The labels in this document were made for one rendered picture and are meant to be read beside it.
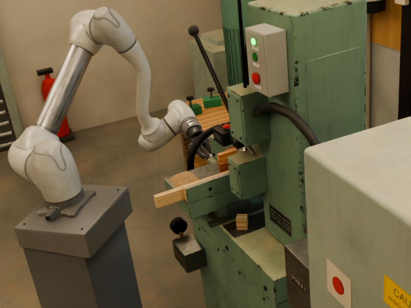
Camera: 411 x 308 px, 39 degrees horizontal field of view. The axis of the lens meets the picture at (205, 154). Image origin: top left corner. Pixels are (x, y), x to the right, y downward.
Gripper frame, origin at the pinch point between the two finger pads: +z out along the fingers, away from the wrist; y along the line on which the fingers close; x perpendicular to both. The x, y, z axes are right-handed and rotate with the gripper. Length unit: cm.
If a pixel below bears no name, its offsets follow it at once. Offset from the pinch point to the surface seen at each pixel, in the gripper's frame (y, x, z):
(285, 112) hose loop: -20, -87, 67
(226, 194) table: -21, -36, 46
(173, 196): -38, -38, 42
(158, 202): -44, -38, 42
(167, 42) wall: 78, 99, -227
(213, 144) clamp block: -12.0, -31.3, 19.0
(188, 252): -33, -6, 42
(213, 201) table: -27, -35, 46
